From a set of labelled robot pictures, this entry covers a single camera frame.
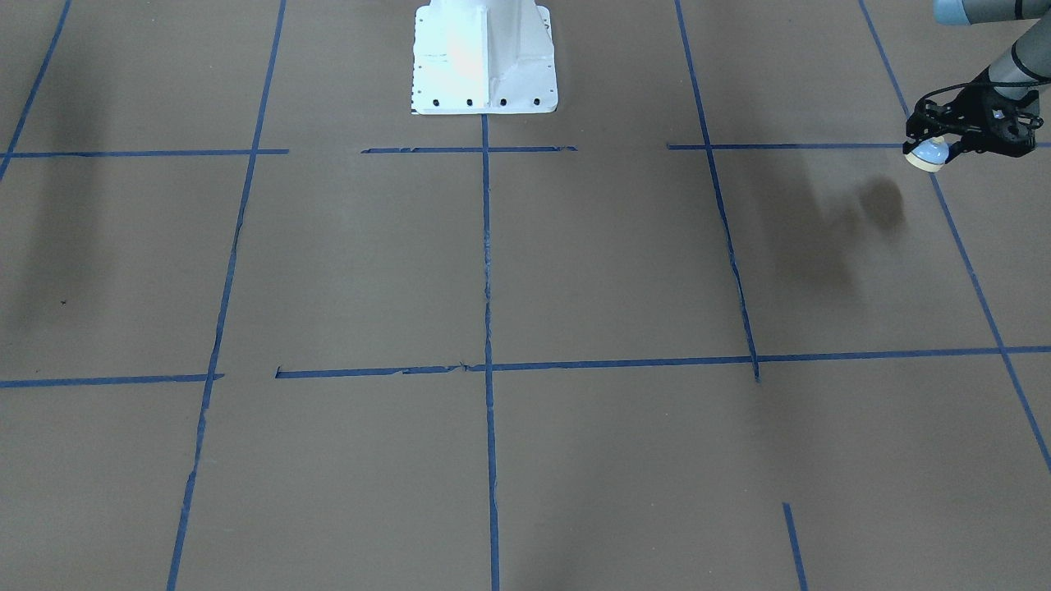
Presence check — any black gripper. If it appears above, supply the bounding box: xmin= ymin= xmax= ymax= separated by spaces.
xmin=957 ymin=70 xmax=1043 ymax=158

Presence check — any light blue call bell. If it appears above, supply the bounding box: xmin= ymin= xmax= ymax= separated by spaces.
xmin=903 ymin=137 xmax=951 ymax=174

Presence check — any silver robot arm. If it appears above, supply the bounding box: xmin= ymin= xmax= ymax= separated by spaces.
xmin=909 ymin=1 xmax=1049 ymax=166

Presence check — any brown paper table cover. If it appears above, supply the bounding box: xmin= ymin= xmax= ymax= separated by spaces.
xmin=2 ymin=1 xmax=1049 ymax=590

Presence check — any white pedestal column base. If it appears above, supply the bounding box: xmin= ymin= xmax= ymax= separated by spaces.
xmin=411 ymin=1 xmax=559 ymax=116

